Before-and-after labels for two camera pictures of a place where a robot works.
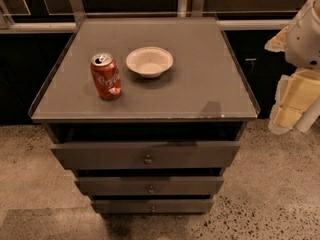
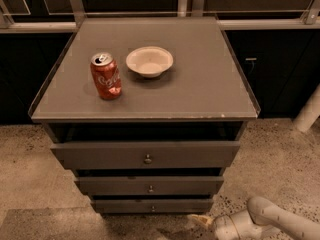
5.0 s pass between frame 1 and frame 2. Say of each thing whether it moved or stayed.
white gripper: moved
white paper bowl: stayed
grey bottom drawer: stayed
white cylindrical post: stayed
